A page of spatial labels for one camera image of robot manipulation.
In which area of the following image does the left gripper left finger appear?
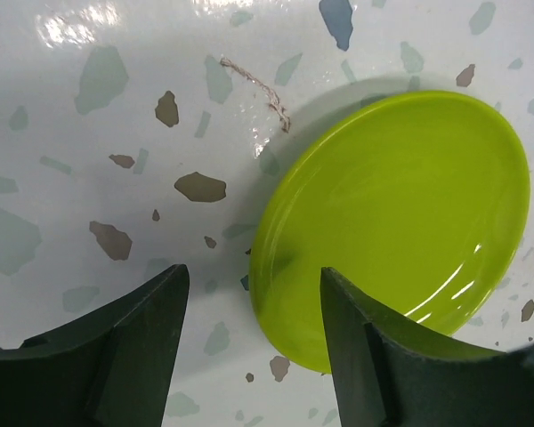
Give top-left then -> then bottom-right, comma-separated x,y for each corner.
0,264 -> 190,426

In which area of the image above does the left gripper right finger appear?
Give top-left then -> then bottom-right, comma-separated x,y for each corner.
320,268 -> 534,426

